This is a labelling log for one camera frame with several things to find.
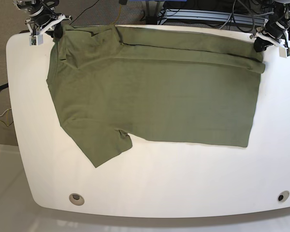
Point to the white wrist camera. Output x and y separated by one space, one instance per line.
36 40
284 52

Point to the right table cable grommet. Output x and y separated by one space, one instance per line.
283 196

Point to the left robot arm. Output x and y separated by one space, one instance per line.
281 12

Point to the left table cable grommet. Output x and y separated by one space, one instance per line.
76 199

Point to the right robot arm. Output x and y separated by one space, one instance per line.
37 6

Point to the table cable grommet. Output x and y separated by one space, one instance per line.
76 199
283 196

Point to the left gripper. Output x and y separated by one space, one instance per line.
270 33

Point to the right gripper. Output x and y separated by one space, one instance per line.
39 24

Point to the aluminium frame rail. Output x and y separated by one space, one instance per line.
212 18

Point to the olive green T-shirt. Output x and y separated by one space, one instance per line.
108 83

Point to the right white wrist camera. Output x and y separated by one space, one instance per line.
36 40

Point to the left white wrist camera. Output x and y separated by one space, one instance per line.
284 52

